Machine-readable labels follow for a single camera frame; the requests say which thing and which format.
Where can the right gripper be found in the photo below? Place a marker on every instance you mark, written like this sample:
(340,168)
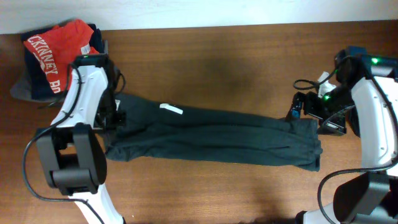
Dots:
(335,126)

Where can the folded red printed t-shirt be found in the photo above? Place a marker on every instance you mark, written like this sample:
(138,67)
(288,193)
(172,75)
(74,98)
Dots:
(71,30)

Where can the folded navy blue garment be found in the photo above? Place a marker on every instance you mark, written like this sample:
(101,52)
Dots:
(40,88)

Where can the dark green t-shirt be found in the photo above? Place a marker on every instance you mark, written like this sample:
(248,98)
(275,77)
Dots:
(164,130)

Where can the folded grey garment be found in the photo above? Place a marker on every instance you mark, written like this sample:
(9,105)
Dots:
(18,90)

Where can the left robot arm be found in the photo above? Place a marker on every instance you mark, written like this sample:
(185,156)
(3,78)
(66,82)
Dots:
(71,156)

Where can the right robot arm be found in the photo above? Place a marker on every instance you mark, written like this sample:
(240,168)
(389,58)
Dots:
(367,86)

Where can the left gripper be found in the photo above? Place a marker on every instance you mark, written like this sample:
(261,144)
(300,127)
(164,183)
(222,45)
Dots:
(120,121)

